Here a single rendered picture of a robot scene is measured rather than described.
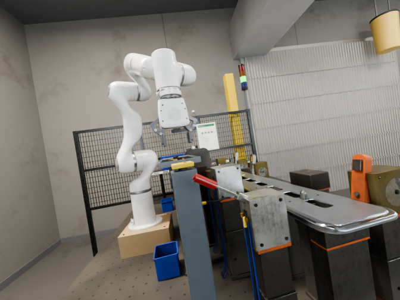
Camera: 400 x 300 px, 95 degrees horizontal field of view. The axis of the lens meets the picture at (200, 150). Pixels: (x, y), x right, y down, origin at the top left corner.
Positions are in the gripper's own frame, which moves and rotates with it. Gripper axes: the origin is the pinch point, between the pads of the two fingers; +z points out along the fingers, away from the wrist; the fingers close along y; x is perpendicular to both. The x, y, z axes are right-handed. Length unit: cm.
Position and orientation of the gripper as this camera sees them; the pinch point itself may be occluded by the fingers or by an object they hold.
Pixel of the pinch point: (177, 142)
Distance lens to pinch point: 65.7
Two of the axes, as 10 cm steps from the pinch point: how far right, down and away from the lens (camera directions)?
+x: -2.8, 0.3, 9.6
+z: 1.6, 9.9, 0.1
